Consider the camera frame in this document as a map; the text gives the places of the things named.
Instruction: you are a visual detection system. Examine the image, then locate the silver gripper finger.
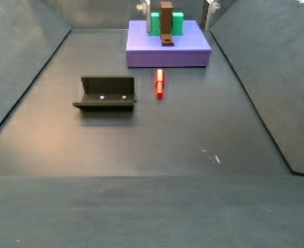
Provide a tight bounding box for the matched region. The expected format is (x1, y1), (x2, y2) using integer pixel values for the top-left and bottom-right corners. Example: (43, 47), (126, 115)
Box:
(204, 0), (222, 30)

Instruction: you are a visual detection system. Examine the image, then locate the red peg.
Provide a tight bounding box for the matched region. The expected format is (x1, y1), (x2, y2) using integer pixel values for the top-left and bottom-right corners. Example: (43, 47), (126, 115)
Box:
(155, 69), (164, 99)

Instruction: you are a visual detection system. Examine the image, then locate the purple base board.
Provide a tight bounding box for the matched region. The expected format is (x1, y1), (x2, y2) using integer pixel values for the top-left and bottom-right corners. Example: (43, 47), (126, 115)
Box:
(126, 20), (212, 68)

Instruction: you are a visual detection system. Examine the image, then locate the green block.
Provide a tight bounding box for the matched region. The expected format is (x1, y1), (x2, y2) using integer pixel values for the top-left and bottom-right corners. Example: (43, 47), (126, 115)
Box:
(150, 13), (186, 36)

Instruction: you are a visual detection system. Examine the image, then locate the black angled holder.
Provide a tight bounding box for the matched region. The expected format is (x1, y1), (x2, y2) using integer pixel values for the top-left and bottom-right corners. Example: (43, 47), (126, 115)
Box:
(74, 76), (136, 109)

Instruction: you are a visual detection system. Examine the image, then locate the brown L-shaped bracket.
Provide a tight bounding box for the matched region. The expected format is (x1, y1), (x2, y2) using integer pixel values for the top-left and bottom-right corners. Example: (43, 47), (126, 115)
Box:
(160, 1), (175, 47)

